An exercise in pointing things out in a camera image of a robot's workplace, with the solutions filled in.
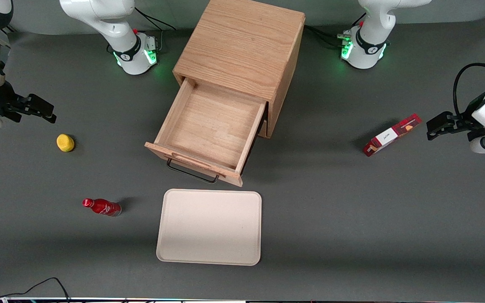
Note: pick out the beige rectangular tray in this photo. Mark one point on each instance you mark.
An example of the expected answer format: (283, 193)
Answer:
(209, 227)

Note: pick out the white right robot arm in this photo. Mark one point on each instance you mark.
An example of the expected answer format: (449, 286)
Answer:
(112, 25)

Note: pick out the red bottle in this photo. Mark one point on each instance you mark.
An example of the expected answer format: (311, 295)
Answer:
(101, 207)

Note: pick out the yellow lemon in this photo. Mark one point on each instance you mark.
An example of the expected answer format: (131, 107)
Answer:
(65, 143)

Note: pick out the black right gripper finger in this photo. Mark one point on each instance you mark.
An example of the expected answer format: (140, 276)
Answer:
(51, 119)
(38, 105)

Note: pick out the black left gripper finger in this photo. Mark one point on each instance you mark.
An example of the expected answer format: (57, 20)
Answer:
(449, 130)
(446, 119)

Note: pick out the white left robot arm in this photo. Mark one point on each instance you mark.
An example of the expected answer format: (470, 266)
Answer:
(369, 46)

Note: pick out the wooden drawer cabinet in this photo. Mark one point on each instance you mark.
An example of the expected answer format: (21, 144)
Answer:
(242, 46)

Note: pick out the red plaid cookie box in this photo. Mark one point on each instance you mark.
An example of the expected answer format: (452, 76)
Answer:
(387, 136)

